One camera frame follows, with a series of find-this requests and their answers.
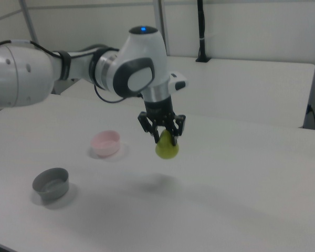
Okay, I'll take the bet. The green pear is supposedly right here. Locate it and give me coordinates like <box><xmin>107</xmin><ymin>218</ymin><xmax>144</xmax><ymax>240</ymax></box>
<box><xmin>155</xmin><ymin>130</ymin><xmax>181</xmax><ymax>160</ymax></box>

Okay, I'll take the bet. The black wall power cable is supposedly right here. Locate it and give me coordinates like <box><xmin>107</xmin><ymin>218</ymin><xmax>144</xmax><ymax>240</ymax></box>
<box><xmin>306</xmin><ymin>104</ymin><xmax>315</xmax><ymax>130</ymax></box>

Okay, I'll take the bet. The black clamped camera pole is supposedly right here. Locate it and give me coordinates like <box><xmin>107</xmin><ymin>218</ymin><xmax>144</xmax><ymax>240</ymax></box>
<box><xmin>195</xmin><ymin>0</ymin><xmax>211</xmax><ymax>63</ymax></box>

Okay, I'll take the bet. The grey plastic bowl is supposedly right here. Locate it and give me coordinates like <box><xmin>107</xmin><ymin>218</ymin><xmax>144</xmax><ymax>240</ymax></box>
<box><xmin>32</xmin><ymin>167</ymin><xmax>70</xmax><ymax>202</ymax></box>

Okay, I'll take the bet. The white side table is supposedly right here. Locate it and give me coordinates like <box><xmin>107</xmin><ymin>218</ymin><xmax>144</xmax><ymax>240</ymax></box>
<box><xmin>60</xmin><ymin>54</ymin><xmax>315</xmax><ymax>129</ymax></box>

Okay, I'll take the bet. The slanted grey frame post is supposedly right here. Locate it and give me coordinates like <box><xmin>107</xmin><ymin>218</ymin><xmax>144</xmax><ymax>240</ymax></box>
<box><xmin>18</xmin><ymin>0</ymin><xmax>39</xmax><ymax>44</ymax></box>

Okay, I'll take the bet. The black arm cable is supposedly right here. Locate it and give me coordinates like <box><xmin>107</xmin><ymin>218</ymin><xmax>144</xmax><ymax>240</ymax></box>
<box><xmin>93</xmin><ymin>83</ymin><xmax>144</xmax><ymax>103</ymax></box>

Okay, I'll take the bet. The pink plastic bowl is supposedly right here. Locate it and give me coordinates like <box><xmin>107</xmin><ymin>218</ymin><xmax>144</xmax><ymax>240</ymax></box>
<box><xmin>91</xmin><ymin>130</ymin><xmax>121</xmax><ymax>158</ymax></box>

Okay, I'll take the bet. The grey metal frame post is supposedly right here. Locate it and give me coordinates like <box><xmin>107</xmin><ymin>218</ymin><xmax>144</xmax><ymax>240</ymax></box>
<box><xmin>153</xmin><ymin>0</ymin><xmax>171</xmax><ymax>56</ymax></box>

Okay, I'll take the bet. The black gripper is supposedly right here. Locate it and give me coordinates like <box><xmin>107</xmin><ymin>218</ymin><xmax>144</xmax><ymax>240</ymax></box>
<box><xmin>136</xmin><ymin>96</ymin><xmax>187</xmax><ymax>147</ymax></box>

